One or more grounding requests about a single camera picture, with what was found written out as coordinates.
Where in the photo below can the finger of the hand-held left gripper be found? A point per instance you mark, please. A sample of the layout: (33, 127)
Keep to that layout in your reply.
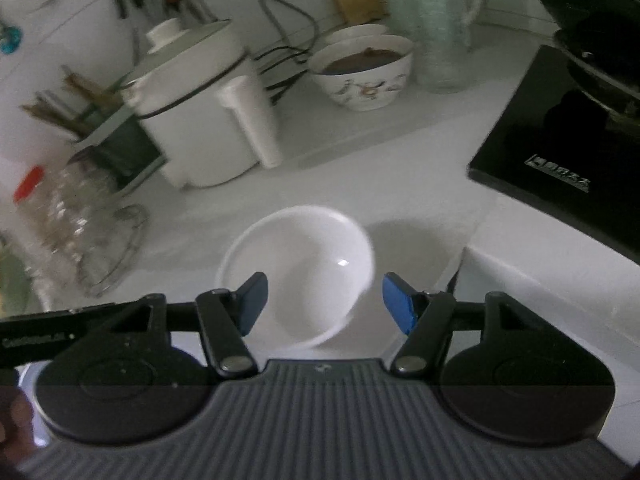
(92, 312)

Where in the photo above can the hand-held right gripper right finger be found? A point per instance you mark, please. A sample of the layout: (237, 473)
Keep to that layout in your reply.
(397, 307)

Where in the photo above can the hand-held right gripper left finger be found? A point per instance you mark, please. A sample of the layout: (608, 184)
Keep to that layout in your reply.
(252, 307)

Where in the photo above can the plain white bowl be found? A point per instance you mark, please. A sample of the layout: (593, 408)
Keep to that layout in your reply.
(310, 260)

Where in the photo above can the person's left hand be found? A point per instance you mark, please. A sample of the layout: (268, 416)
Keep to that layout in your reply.
(15, 425)

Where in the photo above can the clear glass jar red lid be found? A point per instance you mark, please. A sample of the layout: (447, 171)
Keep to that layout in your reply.
(65, 220)

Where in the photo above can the red-lidded plastic jar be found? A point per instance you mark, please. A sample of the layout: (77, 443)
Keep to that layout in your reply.
(29, 185)

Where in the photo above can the green chopstick holder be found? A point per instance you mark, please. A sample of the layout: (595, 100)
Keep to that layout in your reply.
(125, 145)

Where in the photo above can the white electric kettle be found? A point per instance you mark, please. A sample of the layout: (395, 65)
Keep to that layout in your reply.
(200, 125)

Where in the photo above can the black induction cooktop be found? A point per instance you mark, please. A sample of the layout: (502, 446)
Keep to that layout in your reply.
(540, 160)

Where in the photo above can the bundle of chopsticks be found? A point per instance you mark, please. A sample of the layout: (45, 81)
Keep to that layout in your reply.
(75, 105)

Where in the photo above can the patterned bowl with dark liquid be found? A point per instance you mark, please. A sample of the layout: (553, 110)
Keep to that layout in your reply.
(365, 92)

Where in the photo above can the white bowl with brown rim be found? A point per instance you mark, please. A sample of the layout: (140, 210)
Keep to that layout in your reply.
(350, 33)

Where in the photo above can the black wok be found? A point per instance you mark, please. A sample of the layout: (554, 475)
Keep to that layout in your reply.
(600, 25)

